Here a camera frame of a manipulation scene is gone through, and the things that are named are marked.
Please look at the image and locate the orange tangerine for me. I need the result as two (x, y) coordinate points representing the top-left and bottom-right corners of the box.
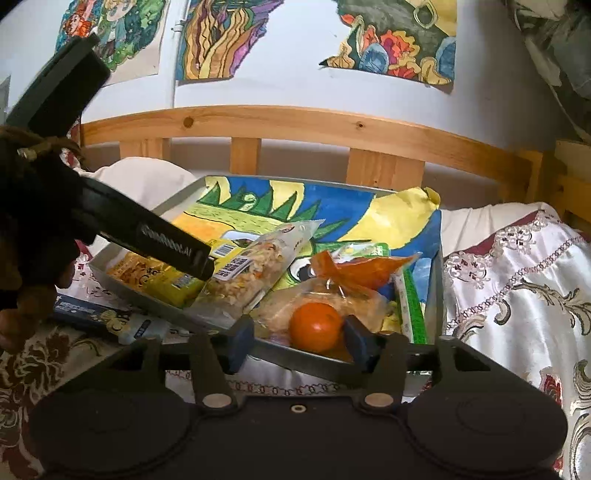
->
(289, 302), (345, 354)

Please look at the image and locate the metal tray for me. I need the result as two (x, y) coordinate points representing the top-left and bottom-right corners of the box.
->
(89, 174), (445, 389)

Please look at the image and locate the white wall pipe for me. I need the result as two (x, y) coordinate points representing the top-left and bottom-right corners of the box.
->
(167, 0), (182, 110)

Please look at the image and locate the green white stick packet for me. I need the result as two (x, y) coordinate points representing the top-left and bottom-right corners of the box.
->
(392, 269), (429, 345)

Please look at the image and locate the person's left forearm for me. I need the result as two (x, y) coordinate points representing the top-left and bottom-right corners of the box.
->
(0, 127), (101, 303)

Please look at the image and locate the swirl pattern wall painting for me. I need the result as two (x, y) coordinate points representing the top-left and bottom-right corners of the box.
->
(174, 0), (286, 85)

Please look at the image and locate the white small packet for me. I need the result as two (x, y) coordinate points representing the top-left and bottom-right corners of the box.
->
(107, 309), (170, 345)

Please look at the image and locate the clear bread packet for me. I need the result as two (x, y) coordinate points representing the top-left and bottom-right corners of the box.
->
(250, 276), (394, 352)

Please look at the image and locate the blond figure wall drawing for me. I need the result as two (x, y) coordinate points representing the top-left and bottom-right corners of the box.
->
(90, 0), (171, 88)

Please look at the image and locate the floral hanging quilt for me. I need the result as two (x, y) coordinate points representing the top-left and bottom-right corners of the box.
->
(505, 0), (591, 137)

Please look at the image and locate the orange red snack packet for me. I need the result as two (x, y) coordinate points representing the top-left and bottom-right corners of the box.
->
(309, 250), (424, 292)

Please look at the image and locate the landscape wall painting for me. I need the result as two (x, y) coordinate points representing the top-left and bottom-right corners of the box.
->
(318, 0), (459, 94)

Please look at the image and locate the yellow snack packet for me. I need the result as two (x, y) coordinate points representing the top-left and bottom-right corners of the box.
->
(107, 239), (242, 308)

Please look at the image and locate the person's left hand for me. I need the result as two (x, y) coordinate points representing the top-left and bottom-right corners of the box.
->
(0, 272), (71, 354)

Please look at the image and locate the orange-haired figure wall drawing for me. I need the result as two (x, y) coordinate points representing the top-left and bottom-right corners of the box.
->
(54, 0), (95, 55)

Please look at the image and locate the painted paper tray liner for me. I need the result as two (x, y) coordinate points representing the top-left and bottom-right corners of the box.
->
(170, 174), (443, 334)

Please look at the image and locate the clear mixed snack packet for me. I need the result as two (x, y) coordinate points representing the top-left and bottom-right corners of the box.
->
(193, 220), (325, 320)

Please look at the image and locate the brown cord bracelet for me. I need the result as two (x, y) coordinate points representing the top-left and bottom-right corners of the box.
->
(15, 135), (85, 161)

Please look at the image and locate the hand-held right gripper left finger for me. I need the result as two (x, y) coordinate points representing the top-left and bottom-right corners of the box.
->
(104, 316), (257, 412)

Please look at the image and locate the dark blue small packet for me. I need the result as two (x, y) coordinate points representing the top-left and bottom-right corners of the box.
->
(52, 294), (139, 334)

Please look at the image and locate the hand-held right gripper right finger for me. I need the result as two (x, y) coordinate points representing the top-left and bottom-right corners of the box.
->
(344, 314), (497, 412)

